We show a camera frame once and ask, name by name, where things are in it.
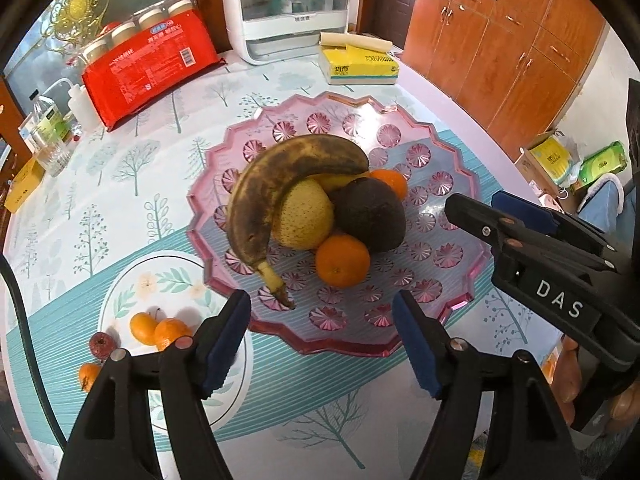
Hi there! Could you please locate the yellow cardboard box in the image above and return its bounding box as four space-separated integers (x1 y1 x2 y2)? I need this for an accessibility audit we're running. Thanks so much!
4 155 46 213

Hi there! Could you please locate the clear drinking glass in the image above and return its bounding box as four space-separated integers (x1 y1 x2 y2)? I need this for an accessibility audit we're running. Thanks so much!
32 132 71 177

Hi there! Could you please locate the person's right hand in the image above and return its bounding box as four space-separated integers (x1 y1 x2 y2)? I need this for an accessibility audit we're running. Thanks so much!
552 335 640 436

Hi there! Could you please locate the pink plastic bowl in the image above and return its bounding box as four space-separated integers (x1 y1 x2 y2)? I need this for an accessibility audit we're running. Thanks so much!
186 91 493 358

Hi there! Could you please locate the blue cloth with white fleece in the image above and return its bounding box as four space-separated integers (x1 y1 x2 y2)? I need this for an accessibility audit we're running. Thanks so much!
575 175 628 233

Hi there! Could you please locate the white squeeze bottle with tube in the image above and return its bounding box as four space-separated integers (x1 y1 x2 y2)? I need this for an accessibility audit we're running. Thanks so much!
42 78 101 133

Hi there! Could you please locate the small red fruit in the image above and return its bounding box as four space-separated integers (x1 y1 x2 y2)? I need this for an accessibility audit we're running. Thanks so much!
89 332 119 360

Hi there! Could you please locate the clear bottle with green label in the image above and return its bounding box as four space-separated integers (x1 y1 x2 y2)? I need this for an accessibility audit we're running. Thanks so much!
29 92 68 143

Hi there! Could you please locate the green wipes package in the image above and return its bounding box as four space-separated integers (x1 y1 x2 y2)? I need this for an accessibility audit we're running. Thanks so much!
570 140 628 193

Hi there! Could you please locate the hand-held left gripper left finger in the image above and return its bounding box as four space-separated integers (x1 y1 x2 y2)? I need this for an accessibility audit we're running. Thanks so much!
57 290 252 480

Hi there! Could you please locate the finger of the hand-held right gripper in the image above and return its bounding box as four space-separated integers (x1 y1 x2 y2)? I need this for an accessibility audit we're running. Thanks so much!
444 193 618 286
491 190 633 268

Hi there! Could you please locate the brown spotted banana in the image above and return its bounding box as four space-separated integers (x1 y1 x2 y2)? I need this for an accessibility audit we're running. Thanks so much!
226 134 371 310

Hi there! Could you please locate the white countertop appliance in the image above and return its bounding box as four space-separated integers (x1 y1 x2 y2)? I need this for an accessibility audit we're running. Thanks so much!
220 0 373 66

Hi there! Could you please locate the brown cardboard box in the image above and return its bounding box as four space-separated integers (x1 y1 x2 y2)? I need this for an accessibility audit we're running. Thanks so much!
515 129 586 196

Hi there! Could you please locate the dark avocado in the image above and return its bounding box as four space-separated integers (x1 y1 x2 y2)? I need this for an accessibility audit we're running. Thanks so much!
327 177 407 253

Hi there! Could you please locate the black cable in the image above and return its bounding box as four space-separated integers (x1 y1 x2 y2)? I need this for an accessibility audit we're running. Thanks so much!
0 254 68 448

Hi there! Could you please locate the yellow tissue pack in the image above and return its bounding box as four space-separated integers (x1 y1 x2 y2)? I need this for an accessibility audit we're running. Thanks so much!
318 31 401 86

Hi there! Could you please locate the orange tangerine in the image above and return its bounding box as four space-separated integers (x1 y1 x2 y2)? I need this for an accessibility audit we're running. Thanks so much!
130 312 159 346
369 169 409 200
315 234 371 288
153 318 193 352
78 363 102 392

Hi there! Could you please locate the red paper cup package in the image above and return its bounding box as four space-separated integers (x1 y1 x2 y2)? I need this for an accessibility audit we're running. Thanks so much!
75 0 226 133

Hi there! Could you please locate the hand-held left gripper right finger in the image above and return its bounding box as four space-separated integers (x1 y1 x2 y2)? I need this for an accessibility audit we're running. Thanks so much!
392 290 583 480

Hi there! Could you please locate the yellow pear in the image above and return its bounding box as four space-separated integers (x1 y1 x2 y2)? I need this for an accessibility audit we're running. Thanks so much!
270 179 335 250

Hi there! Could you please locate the frosted glass sliding door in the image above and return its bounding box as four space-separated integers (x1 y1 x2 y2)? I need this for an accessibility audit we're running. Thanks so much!
0 0 221 126

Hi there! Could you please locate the golden door ornament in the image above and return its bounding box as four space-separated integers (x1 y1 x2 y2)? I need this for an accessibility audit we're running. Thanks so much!
45 0 131 53

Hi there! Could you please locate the yellow green package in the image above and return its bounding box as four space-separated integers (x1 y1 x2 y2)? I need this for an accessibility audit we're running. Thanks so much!
530 136 572 184

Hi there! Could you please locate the wooden wall cabinet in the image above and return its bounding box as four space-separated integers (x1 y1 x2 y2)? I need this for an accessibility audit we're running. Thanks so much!
401 0 608 161

